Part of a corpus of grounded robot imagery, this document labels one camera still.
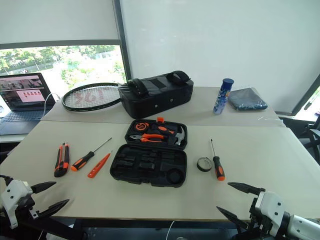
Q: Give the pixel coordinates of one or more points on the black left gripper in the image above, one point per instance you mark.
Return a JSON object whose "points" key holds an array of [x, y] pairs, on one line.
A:
{"points": [[28, 201]]}

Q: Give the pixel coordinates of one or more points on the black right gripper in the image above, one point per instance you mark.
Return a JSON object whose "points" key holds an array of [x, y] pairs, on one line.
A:
{"points": [[258, 220]]}

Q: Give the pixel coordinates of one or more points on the orange black utility knife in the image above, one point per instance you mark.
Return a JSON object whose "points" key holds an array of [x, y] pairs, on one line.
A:
{"points": [[62, 160]]}

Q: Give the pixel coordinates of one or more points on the orange test pen screwdriver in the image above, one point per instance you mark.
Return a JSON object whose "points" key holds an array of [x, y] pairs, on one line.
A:
{"points": [[97, 167]]}

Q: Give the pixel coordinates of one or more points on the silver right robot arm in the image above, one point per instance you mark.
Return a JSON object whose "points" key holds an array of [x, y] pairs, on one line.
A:
{"points": [[303, 226]]}

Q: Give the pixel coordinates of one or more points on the black tool case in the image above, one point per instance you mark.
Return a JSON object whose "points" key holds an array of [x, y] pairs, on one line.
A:
{"points": [[150, 165]]}

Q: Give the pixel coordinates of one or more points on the black electrical tape roll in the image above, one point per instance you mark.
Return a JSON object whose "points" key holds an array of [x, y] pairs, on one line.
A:
{"points": [[203, 167]]}

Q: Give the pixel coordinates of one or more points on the dark open laptop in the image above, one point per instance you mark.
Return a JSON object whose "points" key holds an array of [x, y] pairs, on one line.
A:
{"points": [[22, 110]]}

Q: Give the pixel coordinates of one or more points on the black tennis racket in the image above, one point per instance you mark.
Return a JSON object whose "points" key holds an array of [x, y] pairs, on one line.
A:
{"points": [[66, 106]]}

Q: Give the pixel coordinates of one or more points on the black office chair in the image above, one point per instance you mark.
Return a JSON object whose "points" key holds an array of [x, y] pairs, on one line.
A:
{"points": [[305, 135]]}

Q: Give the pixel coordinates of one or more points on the folded blue grey cloth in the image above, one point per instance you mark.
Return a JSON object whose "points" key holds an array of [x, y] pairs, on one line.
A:
{"points": [[247, 100]]}

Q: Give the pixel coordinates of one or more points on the blue patterned bottle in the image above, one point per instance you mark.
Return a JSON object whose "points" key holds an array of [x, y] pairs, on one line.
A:
{"points": [[222, 97]]}

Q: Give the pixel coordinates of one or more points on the orange black tape measure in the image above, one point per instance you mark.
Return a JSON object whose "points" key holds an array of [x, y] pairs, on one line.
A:
{"points": [[140, 126]]}

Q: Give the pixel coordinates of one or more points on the black rectangular bag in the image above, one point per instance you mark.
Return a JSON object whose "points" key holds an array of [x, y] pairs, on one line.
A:
{"points": [[155, 100]]}

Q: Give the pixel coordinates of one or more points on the white roller blind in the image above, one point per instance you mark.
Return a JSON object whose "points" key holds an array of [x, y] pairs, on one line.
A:
{"points": [[57, 20]]}

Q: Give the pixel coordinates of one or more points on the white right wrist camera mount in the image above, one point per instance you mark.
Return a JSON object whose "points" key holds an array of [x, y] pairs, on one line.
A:
{"points": [[272, 207]]}

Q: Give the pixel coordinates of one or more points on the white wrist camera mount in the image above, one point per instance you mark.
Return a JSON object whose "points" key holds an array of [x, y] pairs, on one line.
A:
{"points": [[13, 197], [272, 207]]}

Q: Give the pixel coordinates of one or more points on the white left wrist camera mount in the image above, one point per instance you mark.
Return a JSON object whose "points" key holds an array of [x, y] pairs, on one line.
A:
{"points": [[13, 197]]}

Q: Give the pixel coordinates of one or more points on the dark window frame post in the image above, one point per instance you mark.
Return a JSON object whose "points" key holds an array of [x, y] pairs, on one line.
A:
{"points": [[125, 50]]}

